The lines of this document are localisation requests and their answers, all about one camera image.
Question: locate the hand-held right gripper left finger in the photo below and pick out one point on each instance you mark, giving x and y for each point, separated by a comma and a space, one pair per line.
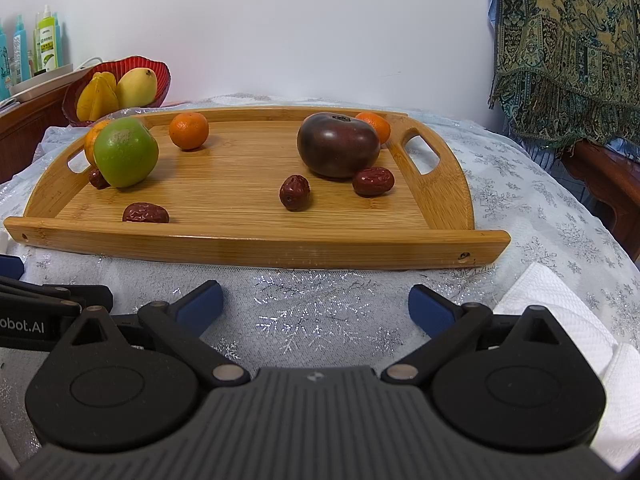
202, 306

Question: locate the green apple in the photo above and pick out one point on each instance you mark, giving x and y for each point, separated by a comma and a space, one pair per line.
126, 152

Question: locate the carved wooden cabinet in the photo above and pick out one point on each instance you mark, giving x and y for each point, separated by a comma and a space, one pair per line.
25, 130

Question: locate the dark purple tomato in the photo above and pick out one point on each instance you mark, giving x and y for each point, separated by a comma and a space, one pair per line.
337, 145

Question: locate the yellow mango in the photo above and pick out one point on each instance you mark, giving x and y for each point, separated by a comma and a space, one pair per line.
135, 87

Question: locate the white plastic tray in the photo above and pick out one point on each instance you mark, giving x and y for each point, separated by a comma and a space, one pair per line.
45, 80

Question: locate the yellow starfruit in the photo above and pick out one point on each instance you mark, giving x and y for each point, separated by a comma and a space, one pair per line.
97, 97

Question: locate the sheer snowflake tablecloth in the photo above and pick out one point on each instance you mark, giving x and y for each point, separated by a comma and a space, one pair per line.
525, 185

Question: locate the wooden serving tray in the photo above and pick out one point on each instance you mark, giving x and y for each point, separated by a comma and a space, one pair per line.
240, 185

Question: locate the green label bottle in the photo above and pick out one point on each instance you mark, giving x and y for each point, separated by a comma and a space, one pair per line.
45, 40

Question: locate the green paisley shawl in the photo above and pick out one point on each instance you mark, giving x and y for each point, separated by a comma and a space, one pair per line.
565, 45

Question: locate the blue bottle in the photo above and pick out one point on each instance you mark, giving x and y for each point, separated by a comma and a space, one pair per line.
4, 60
59, 40
21, 50

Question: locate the white terry towel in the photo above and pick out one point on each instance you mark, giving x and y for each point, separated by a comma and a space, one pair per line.
625, 410

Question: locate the white waffle cloth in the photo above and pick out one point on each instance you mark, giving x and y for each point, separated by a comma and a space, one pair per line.
550, 305

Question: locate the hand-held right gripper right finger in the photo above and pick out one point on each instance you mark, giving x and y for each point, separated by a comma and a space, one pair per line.
430, 308

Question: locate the red jujube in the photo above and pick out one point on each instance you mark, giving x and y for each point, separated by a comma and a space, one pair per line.
294, 192
373, 181
145, 213
98, 179

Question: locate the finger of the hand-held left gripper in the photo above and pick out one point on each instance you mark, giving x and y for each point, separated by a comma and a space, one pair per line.
10, 267
75, 297

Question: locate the large orange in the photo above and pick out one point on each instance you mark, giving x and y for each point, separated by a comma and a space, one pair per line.
92, 142

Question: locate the brown wooden furniture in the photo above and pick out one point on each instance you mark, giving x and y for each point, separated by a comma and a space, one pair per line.
605, 185

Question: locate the small mandarin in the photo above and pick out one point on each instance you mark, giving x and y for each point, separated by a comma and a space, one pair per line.
189, 131
377, 125

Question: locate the red glass bowl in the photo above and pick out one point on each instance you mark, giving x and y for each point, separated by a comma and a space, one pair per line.
160, 82

